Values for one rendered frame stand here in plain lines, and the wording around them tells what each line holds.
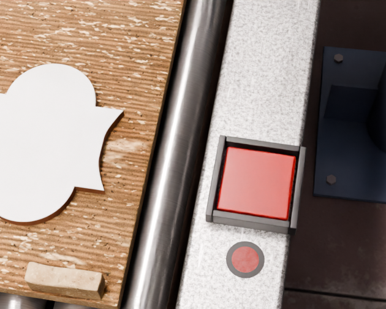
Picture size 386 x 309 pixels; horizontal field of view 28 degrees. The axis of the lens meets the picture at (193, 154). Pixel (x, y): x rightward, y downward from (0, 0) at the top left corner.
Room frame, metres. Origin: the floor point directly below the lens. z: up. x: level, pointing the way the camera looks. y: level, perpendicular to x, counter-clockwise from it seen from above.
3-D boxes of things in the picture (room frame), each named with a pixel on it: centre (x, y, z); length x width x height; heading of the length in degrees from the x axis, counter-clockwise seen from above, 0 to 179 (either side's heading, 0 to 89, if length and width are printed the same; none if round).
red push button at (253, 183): (0.26, -0.05, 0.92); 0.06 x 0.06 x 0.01; 77
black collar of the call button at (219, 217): (0.26, -0.05, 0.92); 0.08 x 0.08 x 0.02; 77
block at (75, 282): (0.18, 0.10, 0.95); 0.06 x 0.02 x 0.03; 77
